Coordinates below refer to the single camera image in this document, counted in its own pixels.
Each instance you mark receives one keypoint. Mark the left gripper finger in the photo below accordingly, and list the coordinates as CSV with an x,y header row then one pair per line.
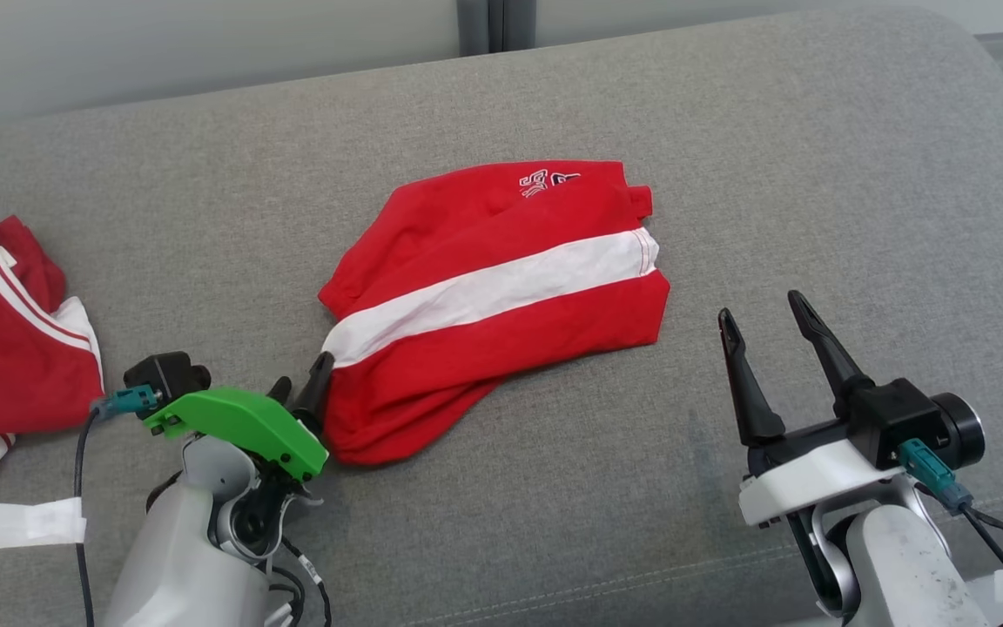
x,y
280,392
316,387

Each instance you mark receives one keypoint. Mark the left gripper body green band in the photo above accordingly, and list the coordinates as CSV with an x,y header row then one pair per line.
x,y
249,427

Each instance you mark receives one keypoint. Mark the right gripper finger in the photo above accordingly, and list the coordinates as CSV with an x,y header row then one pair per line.
x,y
828,357
750,392

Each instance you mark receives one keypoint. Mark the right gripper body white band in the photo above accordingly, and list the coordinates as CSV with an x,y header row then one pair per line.
x,y
815,479

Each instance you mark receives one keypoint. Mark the red shorts white stripe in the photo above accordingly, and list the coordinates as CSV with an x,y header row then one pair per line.
x,y
510,348

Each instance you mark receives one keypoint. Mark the red basketball jersey white sleeves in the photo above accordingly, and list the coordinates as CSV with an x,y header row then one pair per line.
x,y
5,348

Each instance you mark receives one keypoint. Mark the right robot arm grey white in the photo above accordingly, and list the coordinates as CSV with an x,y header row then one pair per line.
x,y
902,566

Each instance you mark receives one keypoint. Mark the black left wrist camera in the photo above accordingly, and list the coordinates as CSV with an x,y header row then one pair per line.
x,y
166,374

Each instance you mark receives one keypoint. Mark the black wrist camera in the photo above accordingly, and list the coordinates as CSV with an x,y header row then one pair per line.
x,y
166,374
911,418

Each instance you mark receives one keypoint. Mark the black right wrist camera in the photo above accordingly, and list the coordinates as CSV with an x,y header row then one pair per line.
x,y
911,418

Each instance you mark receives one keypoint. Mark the grey metal partition post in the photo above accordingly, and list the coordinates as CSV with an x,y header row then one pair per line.
x,y
475,26

